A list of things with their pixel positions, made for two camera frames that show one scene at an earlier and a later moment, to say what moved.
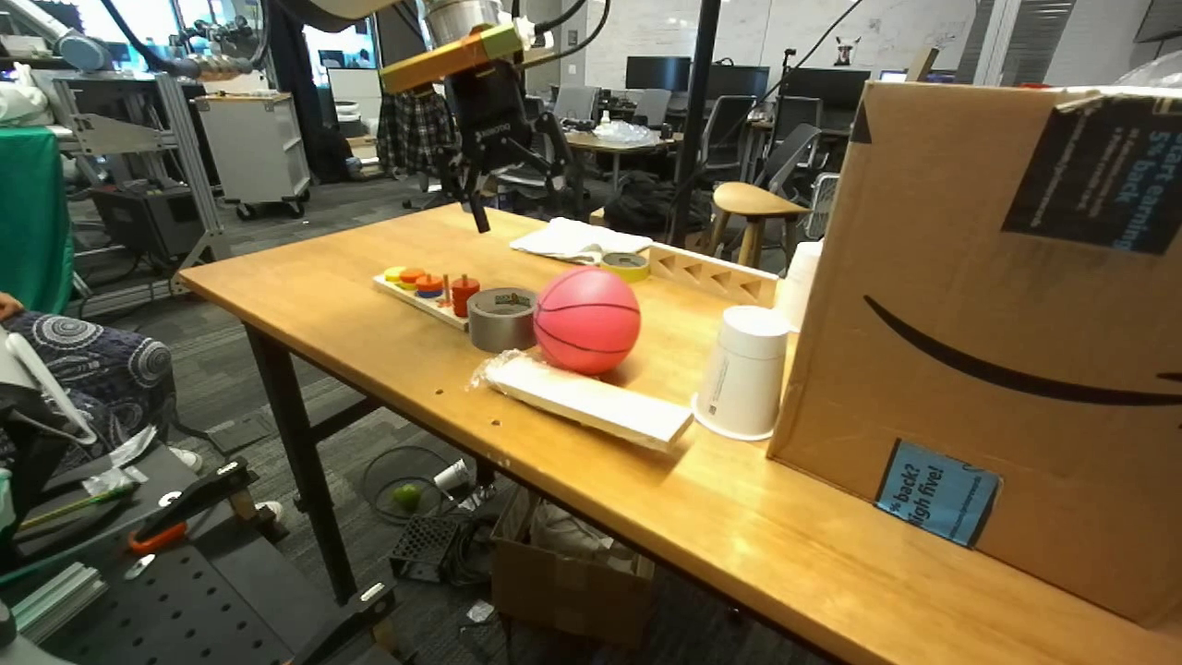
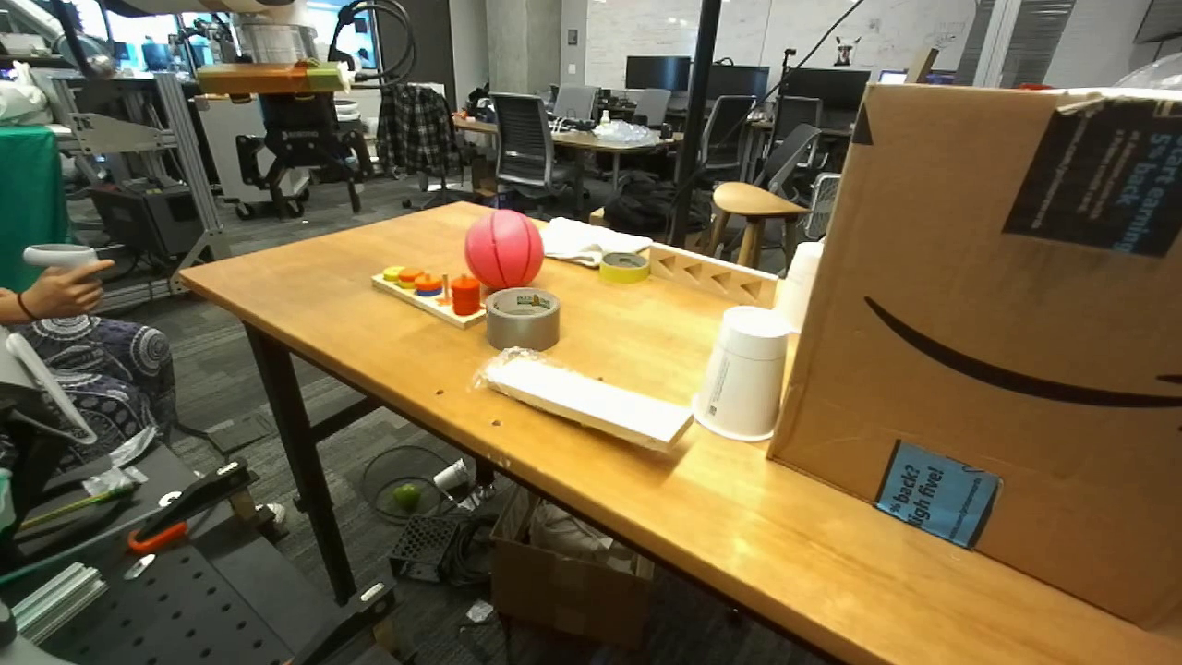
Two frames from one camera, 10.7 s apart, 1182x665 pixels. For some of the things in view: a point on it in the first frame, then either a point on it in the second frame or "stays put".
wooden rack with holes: [713, 273] stays put
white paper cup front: [744, 374] stays put
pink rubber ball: [584, 320] to [503, 247]
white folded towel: [590, 240] stays put
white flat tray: [584, 395] stays put
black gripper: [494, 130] to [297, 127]
